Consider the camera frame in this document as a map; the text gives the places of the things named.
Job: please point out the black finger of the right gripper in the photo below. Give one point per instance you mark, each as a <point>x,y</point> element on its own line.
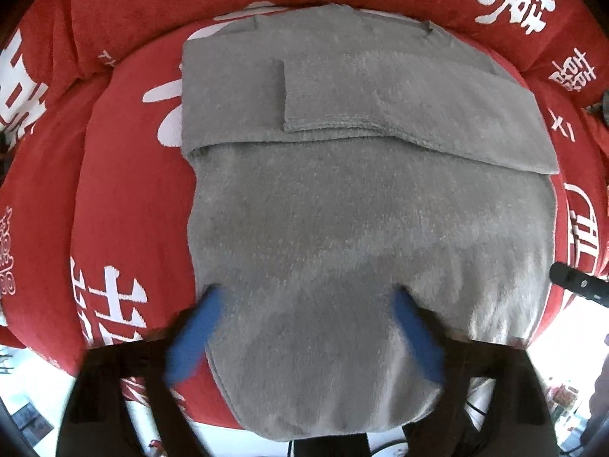
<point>580,283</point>

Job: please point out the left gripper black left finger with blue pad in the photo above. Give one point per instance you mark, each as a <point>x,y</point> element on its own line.
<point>96,421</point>

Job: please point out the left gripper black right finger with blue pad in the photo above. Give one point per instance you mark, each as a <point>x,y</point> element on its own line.
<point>517,421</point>

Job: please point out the grey knit sweater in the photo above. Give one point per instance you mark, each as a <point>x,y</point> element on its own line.
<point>338,154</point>

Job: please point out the red bedding with white characters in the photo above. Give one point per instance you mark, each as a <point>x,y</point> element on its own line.
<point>96,204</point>

